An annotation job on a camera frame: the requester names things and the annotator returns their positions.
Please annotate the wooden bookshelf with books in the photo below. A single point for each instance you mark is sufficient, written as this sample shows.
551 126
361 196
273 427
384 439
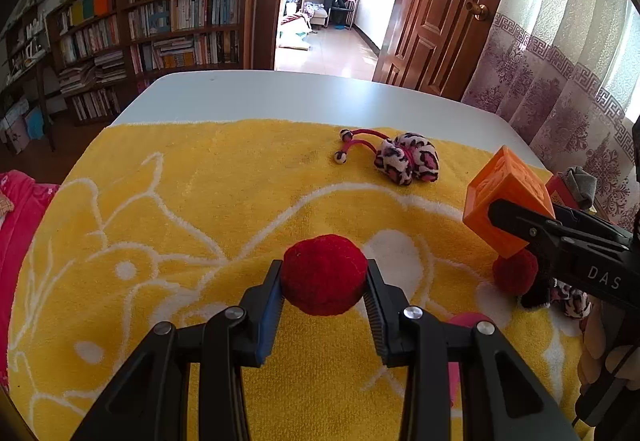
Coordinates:
175 11

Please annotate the brown wooden door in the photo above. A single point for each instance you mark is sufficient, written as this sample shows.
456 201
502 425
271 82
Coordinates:
435 11

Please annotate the white floor cushion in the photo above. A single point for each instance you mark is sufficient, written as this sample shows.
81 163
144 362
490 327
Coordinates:
292 44

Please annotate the patterned purple white curtain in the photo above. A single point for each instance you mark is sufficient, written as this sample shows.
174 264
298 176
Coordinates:
550 71

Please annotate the blue storage box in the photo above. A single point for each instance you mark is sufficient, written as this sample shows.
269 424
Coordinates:
36 122

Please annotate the red tin box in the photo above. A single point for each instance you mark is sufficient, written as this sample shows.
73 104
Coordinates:
557 188

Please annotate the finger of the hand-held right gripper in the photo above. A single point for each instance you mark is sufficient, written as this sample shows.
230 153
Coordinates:
525 221

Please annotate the pink blanket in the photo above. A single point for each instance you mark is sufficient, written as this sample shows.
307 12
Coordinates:
20 231

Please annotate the red pom-pom ball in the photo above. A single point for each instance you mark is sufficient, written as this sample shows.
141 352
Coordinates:
512 273
322 271

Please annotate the orange embossed cube block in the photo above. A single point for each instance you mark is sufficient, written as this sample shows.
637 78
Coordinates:
500 191

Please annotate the pink foam hair curler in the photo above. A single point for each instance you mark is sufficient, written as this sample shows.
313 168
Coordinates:
470 319

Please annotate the grey knit glove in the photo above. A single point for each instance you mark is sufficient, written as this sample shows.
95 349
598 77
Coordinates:
580 183

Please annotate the yellow printed towel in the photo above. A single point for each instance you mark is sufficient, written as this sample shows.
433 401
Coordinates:
175 221

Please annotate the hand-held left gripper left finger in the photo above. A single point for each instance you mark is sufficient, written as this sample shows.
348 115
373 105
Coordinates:
267 316

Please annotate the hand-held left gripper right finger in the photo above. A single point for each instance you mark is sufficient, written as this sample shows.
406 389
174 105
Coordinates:
377 316

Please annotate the dark wooden shelf rack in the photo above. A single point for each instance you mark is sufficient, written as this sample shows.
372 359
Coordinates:
25 51

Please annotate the person's right hand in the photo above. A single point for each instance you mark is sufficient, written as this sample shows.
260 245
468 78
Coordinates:
597 346

